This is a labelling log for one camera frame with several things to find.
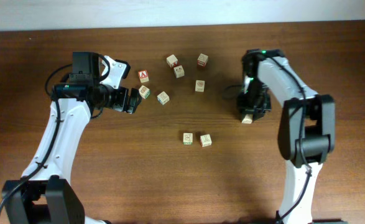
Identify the wooden block red I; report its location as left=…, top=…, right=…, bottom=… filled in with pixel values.
left=200, top=134, right=212, bottom=147

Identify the wooden block green R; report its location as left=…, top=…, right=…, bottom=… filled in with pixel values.
left=183, top=133, right=193, bottom=144
left=241, top=114, right=253, bottom=124

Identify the wooden block red leaf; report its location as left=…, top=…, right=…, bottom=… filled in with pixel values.
left=166, top=54, right=178, bottom=68

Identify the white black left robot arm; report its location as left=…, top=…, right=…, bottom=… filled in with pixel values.
left=0, top=52, right=142, bottom=223

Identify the wooden block red Q M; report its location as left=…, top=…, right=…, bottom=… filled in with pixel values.
left=195, top=80, right=205, bottom=92

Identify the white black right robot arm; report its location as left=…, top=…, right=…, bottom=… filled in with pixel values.
left=237, top=49, right=336, bottom=223

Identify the wooden block red A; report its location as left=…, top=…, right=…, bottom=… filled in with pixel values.
left=138, top=70, right=149, bottom=83

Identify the wooden block red edge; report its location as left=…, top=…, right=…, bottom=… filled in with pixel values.
left=197, top=54, right=209, bottom=67

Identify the wooden block green side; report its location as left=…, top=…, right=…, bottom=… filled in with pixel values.
left=139, top=85, right=150, bottom=99

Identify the wooden block blue 5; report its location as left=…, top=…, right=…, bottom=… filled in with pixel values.
left=173, top=65, right=185, bottom=78

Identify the wooden block blue S K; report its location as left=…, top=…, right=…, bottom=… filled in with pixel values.
left=157, top=91, right=170, bottom=105

